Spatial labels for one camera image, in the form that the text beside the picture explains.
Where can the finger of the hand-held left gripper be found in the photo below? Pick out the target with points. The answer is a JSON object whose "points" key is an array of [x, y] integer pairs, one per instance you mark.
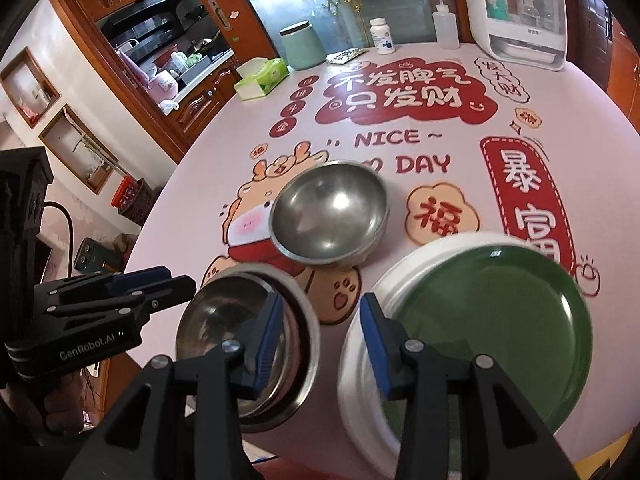
{"points": [[160, 295], [135, 277]]}

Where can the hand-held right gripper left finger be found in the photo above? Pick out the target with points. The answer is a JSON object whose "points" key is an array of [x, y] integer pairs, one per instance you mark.
{"points": [[265, 340]]}

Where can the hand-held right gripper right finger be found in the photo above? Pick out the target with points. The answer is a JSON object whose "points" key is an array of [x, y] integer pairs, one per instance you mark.
{"points": [[375, 345]]}

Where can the large steel bowl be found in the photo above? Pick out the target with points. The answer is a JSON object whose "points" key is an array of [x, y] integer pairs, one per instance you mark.
{"points": [[309, 355]]}

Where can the large white plate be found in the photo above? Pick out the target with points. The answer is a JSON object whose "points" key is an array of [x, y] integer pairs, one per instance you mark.
{"points": [[360, 395]]}

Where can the green plate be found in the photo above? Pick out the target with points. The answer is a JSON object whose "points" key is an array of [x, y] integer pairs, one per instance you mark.
{"points": [[495, 335]]}

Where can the small steel bowl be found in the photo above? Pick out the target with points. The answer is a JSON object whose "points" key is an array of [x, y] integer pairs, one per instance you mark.
{"points": [[330, 210]]}

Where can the person's left hand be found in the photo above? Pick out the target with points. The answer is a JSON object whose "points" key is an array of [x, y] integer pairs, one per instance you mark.
{"points": [[65, 407]]}

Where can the dark green box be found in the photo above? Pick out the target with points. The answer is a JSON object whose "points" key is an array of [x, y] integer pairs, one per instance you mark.
{"points": [[97, 256]]}

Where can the red crate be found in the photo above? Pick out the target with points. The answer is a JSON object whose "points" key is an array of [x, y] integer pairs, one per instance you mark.
{"points": [[132, 200]]}

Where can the pink patterned appliance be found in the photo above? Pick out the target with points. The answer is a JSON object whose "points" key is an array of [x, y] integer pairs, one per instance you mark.
{"points": [[165, 87]]}

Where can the printed pink tablecloth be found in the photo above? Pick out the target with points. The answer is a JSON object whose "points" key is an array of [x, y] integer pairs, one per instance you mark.
{"points": [[390, 110]]}

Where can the green tissue box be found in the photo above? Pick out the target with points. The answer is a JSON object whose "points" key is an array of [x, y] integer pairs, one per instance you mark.
{"points": [[260, 77]]}

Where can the black range hood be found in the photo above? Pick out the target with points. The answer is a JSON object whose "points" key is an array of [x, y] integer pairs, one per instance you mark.
{"points": [[142, 7]]}

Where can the green canister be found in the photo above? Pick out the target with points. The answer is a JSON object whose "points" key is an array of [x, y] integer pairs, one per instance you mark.
{"points": [[302, 47]]}

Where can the patterned coaster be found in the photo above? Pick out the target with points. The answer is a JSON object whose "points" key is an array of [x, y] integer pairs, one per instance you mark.
{"points": [[347, 56]]}

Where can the white pill bottle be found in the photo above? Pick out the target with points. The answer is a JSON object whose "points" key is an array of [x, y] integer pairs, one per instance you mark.
{"points": [[382, 37]]}

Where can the clear squeeze bottle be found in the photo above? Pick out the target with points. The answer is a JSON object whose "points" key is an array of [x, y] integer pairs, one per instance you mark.
{"points": [[445, 27]]}

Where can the white countertop cabinet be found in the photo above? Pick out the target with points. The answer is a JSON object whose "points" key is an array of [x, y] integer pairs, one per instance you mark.
{"points": [[555, 35]]}

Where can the clear pump bottle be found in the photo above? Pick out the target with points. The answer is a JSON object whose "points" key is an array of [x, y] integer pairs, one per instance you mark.
{"points": [[532, 7]]}

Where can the wooden wall frame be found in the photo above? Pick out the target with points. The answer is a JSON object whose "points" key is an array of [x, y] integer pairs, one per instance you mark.
{"points": [[27, 85], [75, 147]]}

